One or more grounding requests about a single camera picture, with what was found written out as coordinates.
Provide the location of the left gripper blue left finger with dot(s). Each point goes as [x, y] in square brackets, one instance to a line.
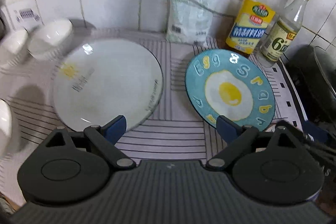
[112, 131]

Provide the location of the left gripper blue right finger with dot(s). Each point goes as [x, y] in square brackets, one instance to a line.
[230, 131]

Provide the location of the blue fried egg plate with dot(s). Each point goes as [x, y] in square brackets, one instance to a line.
[220, 82]

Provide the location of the white sun plate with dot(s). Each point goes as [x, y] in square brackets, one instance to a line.
[103, 79]

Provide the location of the white ribbed bowl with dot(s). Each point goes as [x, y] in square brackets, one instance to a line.
[10, 138]
[14, 48]
[52, 40]

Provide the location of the black cooking pot with lid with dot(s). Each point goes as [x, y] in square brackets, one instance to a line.
[312, 71]

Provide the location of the white vinegar bottle yellow cap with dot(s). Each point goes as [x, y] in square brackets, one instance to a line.
[283, 32]

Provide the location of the white salt bag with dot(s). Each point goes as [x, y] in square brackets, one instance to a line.
[189, 21]

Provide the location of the cooking wine bottle yellow label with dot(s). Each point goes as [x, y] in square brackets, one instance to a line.
[251, 22]

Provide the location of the wall sticker near bowls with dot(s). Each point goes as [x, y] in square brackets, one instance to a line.
[26, 18]

